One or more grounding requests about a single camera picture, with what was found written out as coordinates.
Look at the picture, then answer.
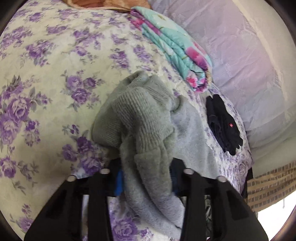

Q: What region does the black folded garment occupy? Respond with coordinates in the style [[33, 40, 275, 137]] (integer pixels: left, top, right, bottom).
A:
[[206, 94, 243, 156]]

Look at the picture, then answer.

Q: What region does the lavender embossed bed headboard cover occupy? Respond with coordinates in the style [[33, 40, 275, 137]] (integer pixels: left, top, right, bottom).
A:
[[151, 1, 295, 176]]

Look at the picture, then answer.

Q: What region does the brick pattern curtain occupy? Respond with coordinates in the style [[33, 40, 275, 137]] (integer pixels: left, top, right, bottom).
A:
[[246, 161, 296, 212]]

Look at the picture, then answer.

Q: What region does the folded teal floral quilt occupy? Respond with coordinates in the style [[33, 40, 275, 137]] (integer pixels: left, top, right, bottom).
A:
[[130, 6, 212, 93]]

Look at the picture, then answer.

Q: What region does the purple floral bedspread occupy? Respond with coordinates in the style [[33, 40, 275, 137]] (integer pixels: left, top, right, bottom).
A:
[[0, 0, 254, 241]]

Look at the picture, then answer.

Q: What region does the brown gold pillow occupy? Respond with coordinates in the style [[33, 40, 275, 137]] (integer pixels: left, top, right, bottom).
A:
[[63, 0, 151, 11]]

